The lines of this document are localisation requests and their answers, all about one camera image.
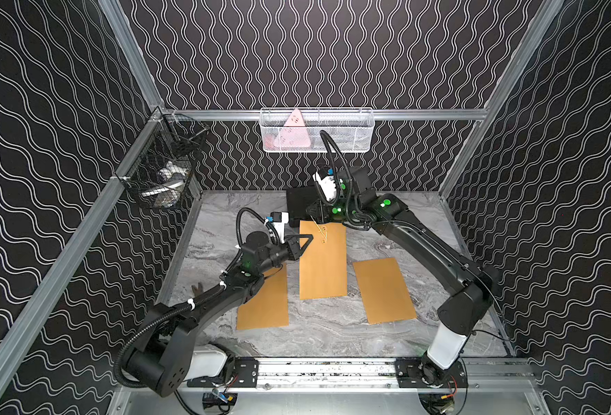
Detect pink triangular sheet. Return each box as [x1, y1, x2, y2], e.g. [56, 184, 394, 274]
[269, 108, 312, 151]

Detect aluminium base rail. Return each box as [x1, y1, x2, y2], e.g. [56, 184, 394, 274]
[152, 352, 535, 397]

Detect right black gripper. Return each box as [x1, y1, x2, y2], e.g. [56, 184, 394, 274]
[304, 194, 360, 226]

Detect brown file bag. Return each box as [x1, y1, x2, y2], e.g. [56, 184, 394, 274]
[353, 258, 417, 325]
[236, 266, 289, 330]
[299, 221, 348, 300]

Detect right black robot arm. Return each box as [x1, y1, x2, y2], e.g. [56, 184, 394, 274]
[307, 131, 497, 387]

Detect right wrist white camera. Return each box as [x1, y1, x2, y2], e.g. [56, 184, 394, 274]
[312, 167, 341, 204]

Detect yellow handled pliers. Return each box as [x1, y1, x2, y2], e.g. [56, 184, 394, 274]
[191, 283, 206, 297]

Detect black plastic tool case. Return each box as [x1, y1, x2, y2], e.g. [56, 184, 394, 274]
[286, 186, 324, 228]

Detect black wire mesh basket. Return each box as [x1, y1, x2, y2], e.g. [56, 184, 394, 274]
[121, 114, 212, 210]

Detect white wire mesh basket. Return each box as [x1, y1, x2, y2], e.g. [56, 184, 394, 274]
[259, 107, 376, 153]

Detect silver object in black basket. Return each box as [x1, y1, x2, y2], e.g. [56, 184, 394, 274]
[141, 161, 191, 209]

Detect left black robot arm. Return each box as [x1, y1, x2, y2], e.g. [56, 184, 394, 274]
[113, 207, 314, 397]

